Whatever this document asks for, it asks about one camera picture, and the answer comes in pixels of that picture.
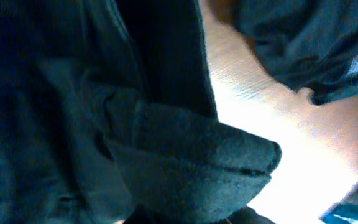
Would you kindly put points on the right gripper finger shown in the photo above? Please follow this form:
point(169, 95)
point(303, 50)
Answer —
point(345, 212)

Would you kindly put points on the black jeans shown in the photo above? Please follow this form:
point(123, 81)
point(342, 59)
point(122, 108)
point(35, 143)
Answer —
point(107, 114)

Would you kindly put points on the dark navy crumpled garment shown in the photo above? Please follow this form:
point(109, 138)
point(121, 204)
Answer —
point(305, 43)

